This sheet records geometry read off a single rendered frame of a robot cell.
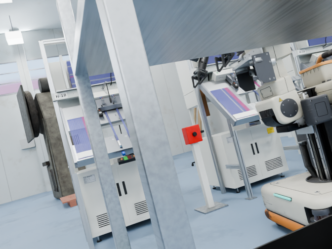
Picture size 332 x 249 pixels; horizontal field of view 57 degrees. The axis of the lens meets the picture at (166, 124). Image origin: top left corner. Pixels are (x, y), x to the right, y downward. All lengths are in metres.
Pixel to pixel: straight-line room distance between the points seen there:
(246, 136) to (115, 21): 3.04
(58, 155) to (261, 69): 5.45
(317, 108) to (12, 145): 9.89
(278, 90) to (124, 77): 1.52
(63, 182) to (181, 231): 6.41
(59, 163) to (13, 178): 4.30
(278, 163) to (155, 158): 3.26
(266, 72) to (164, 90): 10.06
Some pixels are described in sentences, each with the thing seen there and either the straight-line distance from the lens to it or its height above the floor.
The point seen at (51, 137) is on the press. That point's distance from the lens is 6.65.
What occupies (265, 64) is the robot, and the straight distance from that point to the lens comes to 1.74.
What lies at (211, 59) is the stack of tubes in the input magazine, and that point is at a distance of 3.44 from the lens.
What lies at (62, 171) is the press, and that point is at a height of 0.58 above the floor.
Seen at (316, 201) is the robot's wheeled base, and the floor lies 0.26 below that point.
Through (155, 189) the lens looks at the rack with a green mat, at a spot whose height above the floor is 0.69.
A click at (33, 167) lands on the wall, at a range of 10.75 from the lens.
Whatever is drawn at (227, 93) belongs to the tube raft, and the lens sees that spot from 3.23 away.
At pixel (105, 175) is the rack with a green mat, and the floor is 0.69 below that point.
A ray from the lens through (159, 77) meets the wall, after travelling 11.75.
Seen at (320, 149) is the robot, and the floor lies 0.45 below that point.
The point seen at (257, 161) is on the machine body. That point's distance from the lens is 3.36.
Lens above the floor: 0.74
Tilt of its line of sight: 2 degrees up
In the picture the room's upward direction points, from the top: 14 degrees counter-clockwise
